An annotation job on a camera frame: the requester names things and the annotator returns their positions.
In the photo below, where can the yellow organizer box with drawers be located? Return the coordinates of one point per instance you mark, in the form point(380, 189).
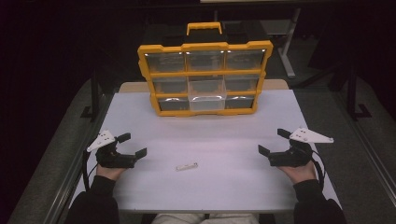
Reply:
point(174, 84)

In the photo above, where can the wooden table board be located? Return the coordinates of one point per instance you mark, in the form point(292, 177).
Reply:
point(132, 87)

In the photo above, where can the small white oblong piece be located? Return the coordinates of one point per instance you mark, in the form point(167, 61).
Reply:
point(186, 166)

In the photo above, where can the white metal table leg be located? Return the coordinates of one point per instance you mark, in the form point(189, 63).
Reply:
point(288, 49)

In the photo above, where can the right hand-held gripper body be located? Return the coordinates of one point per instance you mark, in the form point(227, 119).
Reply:
point(292, 158)

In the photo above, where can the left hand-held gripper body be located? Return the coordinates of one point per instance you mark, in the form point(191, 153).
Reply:
point(112, 158)

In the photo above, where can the person's right hand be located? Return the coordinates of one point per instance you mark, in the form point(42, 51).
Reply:
point(300, 173)

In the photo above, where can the clear plastic drawer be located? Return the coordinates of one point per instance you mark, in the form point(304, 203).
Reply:
point(207, 101)

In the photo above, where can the aluminium rail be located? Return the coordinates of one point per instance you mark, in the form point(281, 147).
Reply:
point(370, 155)
point(74, 174)

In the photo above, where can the person's left hand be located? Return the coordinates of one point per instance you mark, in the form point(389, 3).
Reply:
point(109, 172)

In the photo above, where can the black metal stand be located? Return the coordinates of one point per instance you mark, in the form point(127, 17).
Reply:
point(353, 96)
point(94, 96)

